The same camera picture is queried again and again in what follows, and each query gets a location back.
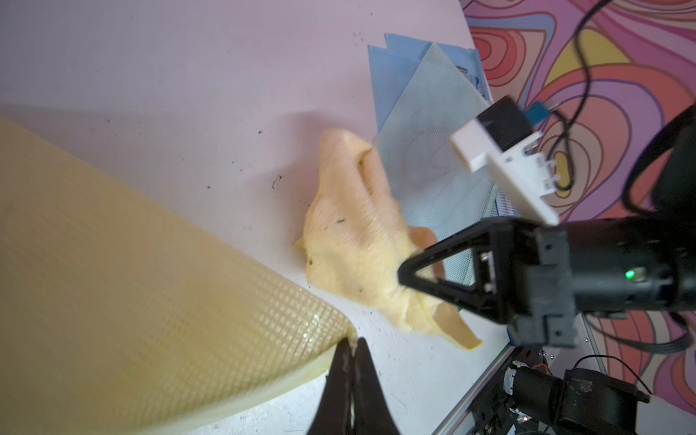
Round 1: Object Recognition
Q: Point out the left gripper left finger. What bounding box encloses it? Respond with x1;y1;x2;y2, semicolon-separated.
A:
306;338;353;435

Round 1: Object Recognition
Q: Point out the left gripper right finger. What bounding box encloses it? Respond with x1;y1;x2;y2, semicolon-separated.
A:
353;338;400;435

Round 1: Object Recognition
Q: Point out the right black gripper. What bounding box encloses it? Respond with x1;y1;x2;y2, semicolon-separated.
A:
398;217;695;348

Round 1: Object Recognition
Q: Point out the green zip document bag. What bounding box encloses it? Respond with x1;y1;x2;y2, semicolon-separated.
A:
372;42;501;286

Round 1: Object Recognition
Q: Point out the yellow wiping cloth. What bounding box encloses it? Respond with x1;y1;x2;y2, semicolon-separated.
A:
297;129;482;350

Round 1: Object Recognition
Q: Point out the yellow document bag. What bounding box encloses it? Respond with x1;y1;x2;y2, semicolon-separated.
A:
1;120;355;434

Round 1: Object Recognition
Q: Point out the light blue mesh document bag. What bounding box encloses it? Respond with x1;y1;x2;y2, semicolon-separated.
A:
385;34;494;103

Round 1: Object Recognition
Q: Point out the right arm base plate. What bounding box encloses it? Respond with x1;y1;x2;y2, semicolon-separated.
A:
467;347;651;434

